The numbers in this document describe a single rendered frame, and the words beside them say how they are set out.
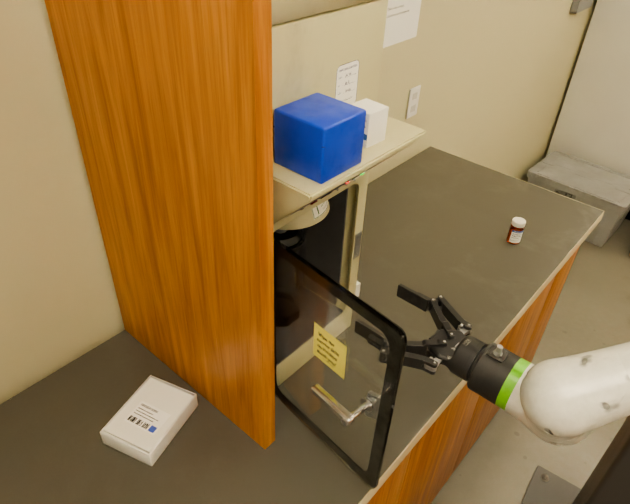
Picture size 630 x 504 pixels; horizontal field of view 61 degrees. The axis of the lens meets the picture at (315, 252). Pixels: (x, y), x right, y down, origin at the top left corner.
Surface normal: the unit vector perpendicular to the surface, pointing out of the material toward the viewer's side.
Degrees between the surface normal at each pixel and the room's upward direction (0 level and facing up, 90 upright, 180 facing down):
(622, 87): 90
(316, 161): 90
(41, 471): 0
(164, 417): 0
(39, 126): 90
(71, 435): 0
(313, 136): 90
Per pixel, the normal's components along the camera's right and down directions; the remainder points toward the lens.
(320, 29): 0.76, 0.42
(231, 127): -0.66, 0.44
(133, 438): 0.04, -0.79
